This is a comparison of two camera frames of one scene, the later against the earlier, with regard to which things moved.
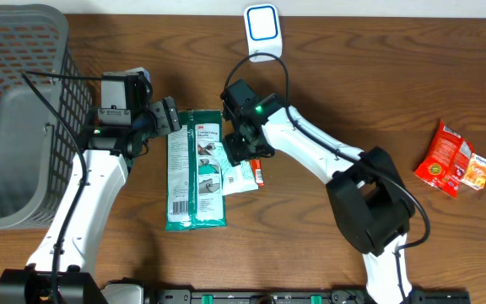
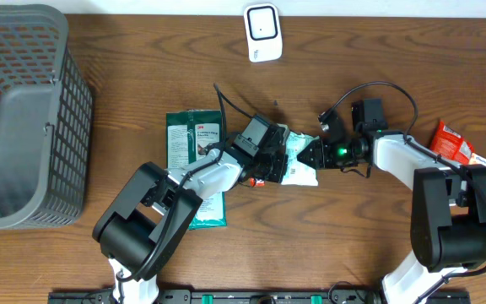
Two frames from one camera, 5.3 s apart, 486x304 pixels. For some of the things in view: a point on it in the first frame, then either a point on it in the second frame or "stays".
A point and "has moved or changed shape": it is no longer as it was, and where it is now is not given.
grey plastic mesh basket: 23,148 stays
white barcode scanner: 263,31 stays
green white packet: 194,198 stays
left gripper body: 166,120 -> 265,170
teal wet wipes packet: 236,179 has moved or changed shape
